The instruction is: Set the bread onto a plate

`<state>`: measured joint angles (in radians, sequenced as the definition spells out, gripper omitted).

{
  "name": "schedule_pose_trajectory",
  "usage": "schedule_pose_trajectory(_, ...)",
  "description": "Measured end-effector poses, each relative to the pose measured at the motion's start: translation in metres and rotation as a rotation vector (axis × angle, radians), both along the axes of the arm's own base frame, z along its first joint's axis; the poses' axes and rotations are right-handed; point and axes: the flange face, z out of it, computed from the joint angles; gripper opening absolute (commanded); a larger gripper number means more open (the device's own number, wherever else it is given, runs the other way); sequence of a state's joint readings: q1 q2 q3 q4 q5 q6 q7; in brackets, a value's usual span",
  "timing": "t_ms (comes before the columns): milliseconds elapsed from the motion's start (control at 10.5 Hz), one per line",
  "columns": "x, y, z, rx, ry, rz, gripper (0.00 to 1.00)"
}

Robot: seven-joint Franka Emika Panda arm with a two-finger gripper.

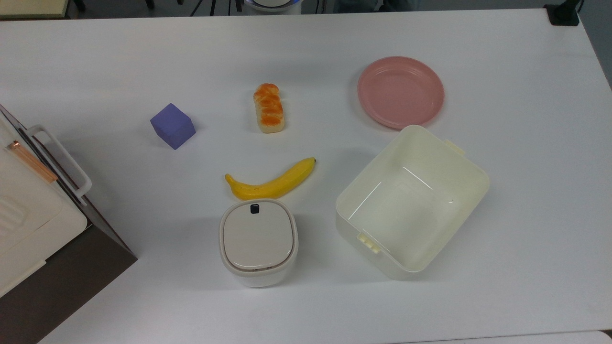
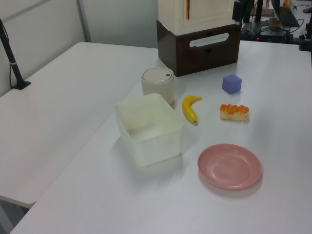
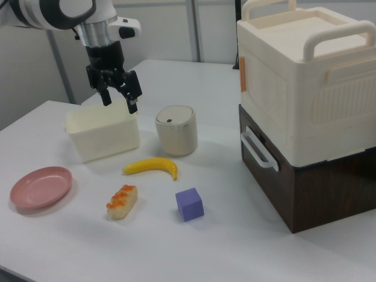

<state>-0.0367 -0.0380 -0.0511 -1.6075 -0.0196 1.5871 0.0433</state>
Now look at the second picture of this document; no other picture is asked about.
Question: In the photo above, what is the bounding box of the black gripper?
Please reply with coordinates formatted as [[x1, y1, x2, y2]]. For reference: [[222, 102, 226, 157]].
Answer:
[[232, 0, 242, 26]]

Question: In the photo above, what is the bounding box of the orange glazed bread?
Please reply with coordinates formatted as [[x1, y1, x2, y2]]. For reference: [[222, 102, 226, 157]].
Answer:
[[219, 103, 251, 121]]

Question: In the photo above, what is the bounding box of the pink plate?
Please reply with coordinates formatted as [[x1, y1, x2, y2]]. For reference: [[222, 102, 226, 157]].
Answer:
[[197, 143, 263, 191]]

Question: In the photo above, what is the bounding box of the cream cabinet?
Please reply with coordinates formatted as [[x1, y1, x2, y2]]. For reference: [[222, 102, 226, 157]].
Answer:
[[157, 0, 236, 35]]

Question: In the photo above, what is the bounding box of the black device with red light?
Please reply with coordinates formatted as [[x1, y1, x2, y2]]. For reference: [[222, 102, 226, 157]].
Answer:
[[241, 22, 294, 43]]

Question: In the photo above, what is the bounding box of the cardboard box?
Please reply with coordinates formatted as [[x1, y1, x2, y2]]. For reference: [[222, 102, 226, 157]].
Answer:
[[267, 18, 283, 28]]

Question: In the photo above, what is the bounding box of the black laptop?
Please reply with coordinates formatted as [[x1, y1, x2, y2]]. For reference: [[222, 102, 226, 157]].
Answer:
[[270, 0, 301, 28]]

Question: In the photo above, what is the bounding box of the purple cube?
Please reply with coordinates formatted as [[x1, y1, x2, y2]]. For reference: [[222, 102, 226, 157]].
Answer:
[[222, 74, 242, 95]]

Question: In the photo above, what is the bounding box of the yellow banana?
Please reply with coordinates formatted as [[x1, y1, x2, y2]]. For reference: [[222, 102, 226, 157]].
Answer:
[[182, 95, 203, 125]]

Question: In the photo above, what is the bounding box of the beige lidded trash can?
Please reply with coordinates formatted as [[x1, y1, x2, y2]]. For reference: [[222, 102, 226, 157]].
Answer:
[[141, 68, 176, 105]]

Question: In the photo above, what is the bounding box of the cream plastic bin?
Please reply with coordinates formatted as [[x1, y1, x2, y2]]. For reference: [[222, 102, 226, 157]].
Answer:
[[114, 93, 185, 168]]

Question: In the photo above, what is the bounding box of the black upright post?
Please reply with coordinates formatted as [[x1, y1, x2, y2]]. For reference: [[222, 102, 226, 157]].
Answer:
[[254, 0, 263, 23]]

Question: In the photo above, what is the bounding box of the white drawer handle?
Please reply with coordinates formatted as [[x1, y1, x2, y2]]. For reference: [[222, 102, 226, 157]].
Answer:
[[189, 32, 230, 48]]

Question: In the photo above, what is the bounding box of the black camera stand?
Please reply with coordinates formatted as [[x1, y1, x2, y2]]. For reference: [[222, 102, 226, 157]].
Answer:
[[297, 19, 312, 52]]

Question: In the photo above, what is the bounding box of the black camera pole with clamp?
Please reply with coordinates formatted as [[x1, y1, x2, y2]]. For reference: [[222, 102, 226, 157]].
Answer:
[[0, 18, 32, 90]]

